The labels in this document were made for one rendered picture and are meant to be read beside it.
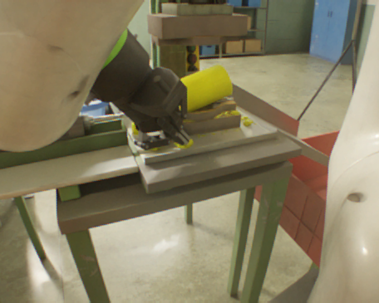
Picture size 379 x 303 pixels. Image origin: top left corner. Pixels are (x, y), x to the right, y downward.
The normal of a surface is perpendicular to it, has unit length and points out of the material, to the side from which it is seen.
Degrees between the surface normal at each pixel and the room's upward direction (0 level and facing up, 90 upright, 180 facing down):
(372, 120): 84
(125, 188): 0
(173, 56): 90
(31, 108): 118
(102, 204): 0
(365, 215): 34
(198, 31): 90
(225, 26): 90
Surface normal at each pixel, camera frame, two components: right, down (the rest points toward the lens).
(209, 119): 0.38, 0.46
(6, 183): 0.00, -0.87
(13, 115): 0.22, 0.77
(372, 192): -0.36, -0.92
